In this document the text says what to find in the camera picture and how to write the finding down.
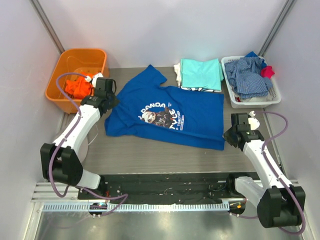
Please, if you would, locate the aluminium corner post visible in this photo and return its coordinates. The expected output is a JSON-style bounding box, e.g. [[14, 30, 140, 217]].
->
[[29, 0, 65, 54], [258, 0, 297, 57]]

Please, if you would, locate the white plastic laundry basket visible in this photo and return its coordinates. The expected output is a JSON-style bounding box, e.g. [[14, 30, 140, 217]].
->
[[221, 55, 281, 109]]

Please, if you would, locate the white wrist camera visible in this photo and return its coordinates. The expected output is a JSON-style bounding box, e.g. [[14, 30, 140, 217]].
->
[[84, 72, 104, 86], [248, 111, 260, 131]]

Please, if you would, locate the right aluminium corner post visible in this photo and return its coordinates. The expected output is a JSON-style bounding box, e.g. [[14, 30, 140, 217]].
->
[[258, 0, 297, 57]]

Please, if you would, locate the orange t shirt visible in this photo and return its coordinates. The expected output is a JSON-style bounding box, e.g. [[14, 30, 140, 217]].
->
[[64, 72, 94, 100]]

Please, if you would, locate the blue t shirt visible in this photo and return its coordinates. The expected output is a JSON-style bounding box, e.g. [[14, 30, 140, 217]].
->
[[104, 65, 225, 151]]

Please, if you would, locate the orange plastic tub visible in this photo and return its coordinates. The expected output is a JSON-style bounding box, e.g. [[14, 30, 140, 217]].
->
[[45, 48, 110, 114]]

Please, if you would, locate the blue checkered shirt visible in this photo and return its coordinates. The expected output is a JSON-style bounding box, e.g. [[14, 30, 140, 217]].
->
[[224, 56, 273, 99]]

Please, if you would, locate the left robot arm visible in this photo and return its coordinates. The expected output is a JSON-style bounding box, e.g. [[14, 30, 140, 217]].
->
[[40, 73, 119, 200]]

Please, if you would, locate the red cloth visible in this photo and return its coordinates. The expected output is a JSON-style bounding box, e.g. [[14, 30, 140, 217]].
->
[[260, 65, 275, 79]]

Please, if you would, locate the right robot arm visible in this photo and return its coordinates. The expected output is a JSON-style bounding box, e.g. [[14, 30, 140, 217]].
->
[[223, 111, 306, 235]]

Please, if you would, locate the left aluminium corner post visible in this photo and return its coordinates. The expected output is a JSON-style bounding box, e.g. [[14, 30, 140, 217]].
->
[[29, 0, 65, 54]]

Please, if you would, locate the blue cloth in basket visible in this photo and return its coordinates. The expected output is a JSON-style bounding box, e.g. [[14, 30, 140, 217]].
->
[[245, 51, 267, 69]]

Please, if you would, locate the folded white printed t shirt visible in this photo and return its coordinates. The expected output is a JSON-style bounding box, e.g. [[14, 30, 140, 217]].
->
[[173, 63, 222, 93]]

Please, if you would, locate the slotted white cable duct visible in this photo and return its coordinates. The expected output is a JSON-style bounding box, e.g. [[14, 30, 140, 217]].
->
[[42, 202, 230, 212]]

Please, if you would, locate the folded teal t shirt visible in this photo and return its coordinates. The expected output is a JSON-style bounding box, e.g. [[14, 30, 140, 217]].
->
[[180, 58, 224, 91]]

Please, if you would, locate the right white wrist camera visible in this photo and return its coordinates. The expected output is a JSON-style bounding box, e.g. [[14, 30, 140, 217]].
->
[[248, 111, 260, 131]]

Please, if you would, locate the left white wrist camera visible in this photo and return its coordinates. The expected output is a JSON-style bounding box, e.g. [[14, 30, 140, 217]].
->
[[84, 72, 104, 86]]

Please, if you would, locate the grey cap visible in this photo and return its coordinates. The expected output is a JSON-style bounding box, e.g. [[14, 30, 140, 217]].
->
[[77, 136, 89, 163]]

